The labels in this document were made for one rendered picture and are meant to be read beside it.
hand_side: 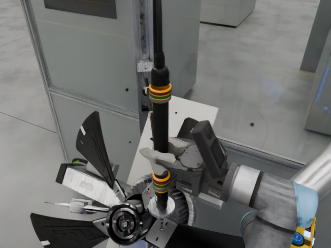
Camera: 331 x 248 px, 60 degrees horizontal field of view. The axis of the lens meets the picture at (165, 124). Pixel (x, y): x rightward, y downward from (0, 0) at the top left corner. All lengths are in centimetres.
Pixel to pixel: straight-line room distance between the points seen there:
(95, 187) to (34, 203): 162
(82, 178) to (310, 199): 80
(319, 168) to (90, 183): 76
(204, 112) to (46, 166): 216
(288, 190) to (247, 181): 7
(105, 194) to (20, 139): 243
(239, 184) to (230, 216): 128
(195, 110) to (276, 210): 59
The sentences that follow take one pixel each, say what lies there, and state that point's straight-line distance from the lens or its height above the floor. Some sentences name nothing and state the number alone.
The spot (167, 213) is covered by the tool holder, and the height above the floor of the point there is 131.
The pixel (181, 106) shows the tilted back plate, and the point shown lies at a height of 134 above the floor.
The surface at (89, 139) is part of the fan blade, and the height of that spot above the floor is 134.
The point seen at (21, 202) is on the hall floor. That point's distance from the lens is 274.
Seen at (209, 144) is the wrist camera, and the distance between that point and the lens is 56.
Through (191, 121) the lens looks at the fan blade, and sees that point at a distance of 89.
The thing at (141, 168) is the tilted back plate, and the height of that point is 113.
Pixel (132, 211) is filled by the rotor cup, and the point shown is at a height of 125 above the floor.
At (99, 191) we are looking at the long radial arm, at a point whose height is 112.
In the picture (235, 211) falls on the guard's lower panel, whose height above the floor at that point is 53.
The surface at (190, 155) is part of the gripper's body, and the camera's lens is 62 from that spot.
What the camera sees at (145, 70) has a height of 142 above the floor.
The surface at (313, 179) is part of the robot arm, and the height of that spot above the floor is 145.
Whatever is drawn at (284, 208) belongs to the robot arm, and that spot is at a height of 150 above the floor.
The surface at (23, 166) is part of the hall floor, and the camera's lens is 308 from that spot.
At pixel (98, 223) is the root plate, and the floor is 116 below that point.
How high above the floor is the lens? 192
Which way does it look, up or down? 36 degrees down
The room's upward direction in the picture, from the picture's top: straight up
